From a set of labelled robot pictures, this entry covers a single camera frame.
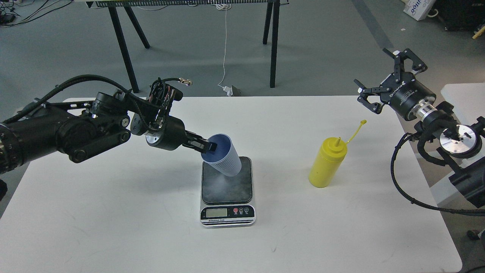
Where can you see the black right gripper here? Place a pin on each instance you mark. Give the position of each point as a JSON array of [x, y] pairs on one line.
[[407, 96]]

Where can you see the white side table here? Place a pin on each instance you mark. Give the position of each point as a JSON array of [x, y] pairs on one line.
[[468, 100]]

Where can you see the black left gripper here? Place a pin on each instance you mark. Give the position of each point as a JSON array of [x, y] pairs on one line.
[[173, 134]]

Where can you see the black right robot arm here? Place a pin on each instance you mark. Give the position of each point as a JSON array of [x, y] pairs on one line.
[[433, 123]]

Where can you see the white power adapter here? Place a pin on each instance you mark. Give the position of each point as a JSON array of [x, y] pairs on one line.
[[232, 91]]

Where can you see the digital kitchen scale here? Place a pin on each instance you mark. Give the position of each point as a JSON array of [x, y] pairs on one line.
[[227, 202]]

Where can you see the white cardboard box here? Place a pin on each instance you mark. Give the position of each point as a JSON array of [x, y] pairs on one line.
[[418, 9]]

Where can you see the blue ribbed plastic cup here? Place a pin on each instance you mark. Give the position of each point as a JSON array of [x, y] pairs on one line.
[[225, 158]]

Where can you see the yellow squeeze bottle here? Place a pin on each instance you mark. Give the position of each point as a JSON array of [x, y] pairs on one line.
[[331, 154]]

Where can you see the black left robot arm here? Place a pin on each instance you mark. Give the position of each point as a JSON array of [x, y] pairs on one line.
[[88, 128]]

